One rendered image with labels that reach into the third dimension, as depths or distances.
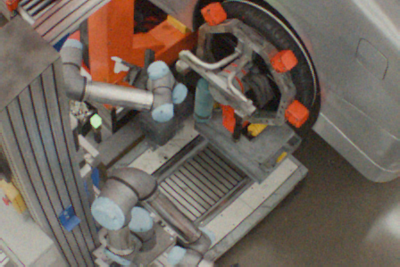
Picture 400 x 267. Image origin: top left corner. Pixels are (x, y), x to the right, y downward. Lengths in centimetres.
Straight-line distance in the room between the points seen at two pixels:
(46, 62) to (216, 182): 219
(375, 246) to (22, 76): 267
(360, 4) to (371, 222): 178
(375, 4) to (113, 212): 124
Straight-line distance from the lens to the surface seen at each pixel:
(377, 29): 233
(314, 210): 366
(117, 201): 196
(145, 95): 233
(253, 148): 352
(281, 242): 354
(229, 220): 347
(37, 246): 217
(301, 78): 282
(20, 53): 159
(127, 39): 292
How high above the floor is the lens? 323
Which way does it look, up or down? 57 degrees down
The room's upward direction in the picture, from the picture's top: 7 degrees clockwise
